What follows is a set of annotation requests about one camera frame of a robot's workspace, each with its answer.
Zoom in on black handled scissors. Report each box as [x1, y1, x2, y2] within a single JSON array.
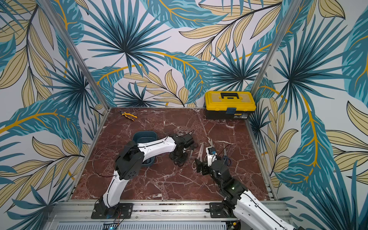
[[188, 149, 194, 160]]

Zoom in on blue handled scissors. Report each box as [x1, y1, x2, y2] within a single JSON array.
[[223, 147, 232, 166]]

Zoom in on beige handled scissors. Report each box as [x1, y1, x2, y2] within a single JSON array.
[[192, 143, 204, 172]]

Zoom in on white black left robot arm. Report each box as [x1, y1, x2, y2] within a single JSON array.
[[102, 133, 194, 208]]

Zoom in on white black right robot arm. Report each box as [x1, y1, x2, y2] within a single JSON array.
[[195, 160, 295, 230]]

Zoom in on teal plastic storage box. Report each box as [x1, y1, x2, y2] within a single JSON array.
[[132, 130, 158, 168]]

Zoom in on yellow black plastic toolbox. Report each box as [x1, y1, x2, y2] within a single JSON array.
[[205, 91, 256, 120]]

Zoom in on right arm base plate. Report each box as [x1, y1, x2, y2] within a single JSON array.
[[206, 202, 233, 219]]

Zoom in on yellow handled pliers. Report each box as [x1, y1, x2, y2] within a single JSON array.
[[119, 111, 138, 121]]

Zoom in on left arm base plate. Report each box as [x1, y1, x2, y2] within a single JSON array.
[[91, 201, 134, 219]]

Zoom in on aluminium mounting rail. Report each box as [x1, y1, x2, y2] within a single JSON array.
[[43, 200, 297, 230]]

